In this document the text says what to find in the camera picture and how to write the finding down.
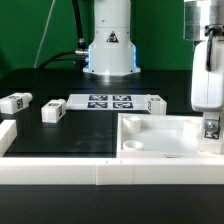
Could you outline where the thin grey cable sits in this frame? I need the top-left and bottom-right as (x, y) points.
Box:
(33, 0), (57, 69)

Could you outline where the marker sheet with tags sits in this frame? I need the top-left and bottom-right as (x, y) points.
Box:
(66, 94), (147, 110)

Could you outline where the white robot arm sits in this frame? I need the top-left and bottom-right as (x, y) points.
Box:
(83, 0), (224, 133)

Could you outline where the white U-shaped obstacle fence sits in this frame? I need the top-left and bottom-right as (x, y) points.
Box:
(0, 120), (224, 185)

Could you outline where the white square tabletop part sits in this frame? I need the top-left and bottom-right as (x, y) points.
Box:
(117, 113), (224, 159)

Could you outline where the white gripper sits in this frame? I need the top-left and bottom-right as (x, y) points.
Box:
(191, 40), (224, 133)

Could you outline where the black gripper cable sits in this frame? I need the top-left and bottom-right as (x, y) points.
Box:
(204, 25), (224, 73)

